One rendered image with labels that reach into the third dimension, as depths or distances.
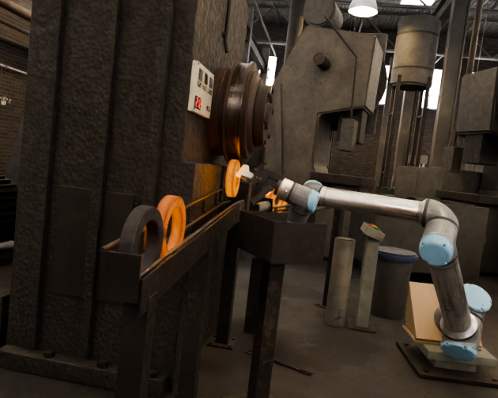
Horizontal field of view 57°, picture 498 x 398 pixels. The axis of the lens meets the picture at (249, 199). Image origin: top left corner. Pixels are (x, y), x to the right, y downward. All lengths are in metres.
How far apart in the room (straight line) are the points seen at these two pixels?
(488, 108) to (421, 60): 5.66
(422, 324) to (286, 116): 2.97
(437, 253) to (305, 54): 3.47
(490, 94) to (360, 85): 1.41
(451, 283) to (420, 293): 0.65
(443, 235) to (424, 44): 9.38
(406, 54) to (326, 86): 6.27
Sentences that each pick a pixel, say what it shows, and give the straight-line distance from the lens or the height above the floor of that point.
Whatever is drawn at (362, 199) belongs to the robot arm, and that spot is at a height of 0.80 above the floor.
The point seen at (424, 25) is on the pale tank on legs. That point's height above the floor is 4.24.
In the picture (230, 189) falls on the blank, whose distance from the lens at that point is 1.87.
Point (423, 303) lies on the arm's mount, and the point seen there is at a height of 0.28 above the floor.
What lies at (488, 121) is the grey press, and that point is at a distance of 5.38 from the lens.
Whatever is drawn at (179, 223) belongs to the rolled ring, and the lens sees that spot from 1.33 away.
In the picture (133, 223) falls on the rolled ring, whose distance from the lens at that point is 1.03.
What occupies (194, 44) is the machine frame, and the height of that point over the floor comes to 1.29.
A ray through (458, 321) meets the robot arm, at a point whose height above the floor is 0.34.
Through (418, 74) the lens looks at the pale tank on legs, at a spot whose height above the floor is 3.21.
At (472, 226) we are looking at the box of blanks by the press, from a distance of 4.47.
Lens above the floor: 0.89
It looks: 4 degrees down
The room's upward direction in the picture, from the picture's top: 6 degrees clockwise
